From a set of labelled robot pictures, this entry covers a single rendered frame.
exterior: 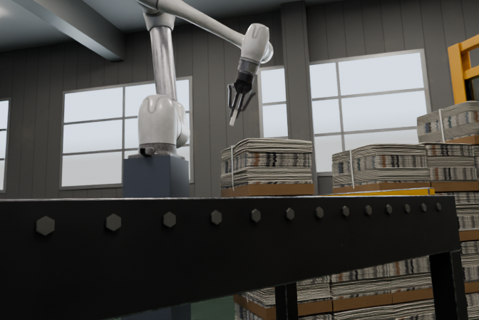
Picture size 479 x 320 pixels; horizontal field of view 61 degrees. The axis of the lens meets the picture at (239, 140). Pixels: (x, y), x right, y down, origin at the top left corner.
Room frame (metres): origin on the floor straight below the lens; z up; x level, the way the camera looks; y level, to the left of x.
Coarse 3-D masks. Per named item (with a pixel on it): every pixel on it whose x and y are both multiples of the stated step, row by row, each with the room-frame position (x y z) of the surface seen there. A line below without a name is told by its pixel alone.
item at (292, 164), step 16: (240, 144) 1.68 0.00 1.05; (256, 144) 1.60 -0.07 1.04; (272, 144) 1.62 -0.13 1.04; (288, 144) 1.65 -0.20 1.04; (304, 144) 1.67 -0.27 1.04; (240, 160) 1.68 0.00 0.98; (256, 160) 1.61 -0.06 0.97; (272, 160) 1.63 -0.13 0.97; (288, 160) 1.65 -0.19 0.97; (304, 160) 1.68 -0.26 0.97; (240, 176) 1.67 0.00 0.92; (256, 176) 1.60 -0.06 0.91; (272, 176) 1.63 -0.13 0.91; (288, 176) 1.65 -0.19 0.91; (304, 176) 1.67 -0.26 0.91
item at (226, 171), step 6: (228, 150) 1.83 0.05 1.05; (222, 156) 1.92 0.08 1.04; (228, 156) 1.84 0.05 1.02; (222, 162) 1.93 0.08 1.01; (228, 162) 1.83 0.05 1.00; (222, 168) 1.91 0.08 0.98; (228, 168) 1.83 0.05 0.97; (222, 174) 1.91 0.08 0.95; (228, 174) 1.82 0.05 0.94; (222, 180) 1.91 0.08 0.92; (228, 180) 1.83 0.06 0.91; (222, 186) 1.91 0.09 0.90; (228, 186) 1.83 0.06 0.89
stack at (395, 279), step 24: (456, 192) 1.96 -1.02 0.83; (384, 264) 1.80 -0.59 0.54; (408, 264) 1.84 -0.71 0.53; (312, 288) 1.68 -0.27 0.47; (336, 288) 1.72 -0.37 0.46; (360, 288) 1.76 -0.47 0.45; (384, 288) 1.80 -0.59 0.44; (408, 288) 1.84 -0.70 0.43; (240, 312) 1.89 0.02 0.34; (336, 312) 1.73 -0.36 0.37; (360, 312) 1.75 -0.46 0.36; (384, 312) 1.79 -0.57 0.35; (408, 312) 1.84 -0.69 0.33; (432, 312) 1.88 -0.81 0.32
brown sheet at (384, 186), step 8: (368, 184) 1.88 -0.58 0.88; (376, 184) 1.82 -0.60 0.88; (384, 184) 1.81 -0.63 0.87; (392, 184) 1.83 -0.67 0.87; (400, 184) 1.84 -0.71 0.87; (408, 184) 1.86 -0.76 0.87; (416, 184) 1.87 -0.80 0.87; (424, 184) 1.89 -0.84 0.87; (336, 192) 2.12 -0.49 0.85; (344, 192) 2.06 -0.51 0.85
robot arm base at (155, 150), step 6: (144, 144) 1.61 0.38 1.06; (150, 144) 1.60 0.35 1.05; (156, 144) 1.60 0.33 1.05; (162, 144) 1.61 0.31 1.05; (168, 144) 1.62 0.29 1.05; (138, 150) 1.64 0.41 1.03; (144, 150) 1.60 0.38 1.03; (150, 150) 1.58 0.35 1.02; (156, 150) 1.60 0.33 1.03; (162, 150) 1.60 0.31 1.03; (168, 150) 1.62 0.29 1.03; (174, 150) 1.65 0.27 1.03; (132, 156) 1.61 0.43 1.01; (138, 156) 1.60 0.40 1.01; (144, 156) 1.59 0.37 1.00; (150, 156) 1.59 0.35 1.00; (156, 156) 1.59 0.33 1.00; (174, 156) 1.63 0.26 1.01; (180, 156) 1.70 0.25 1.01
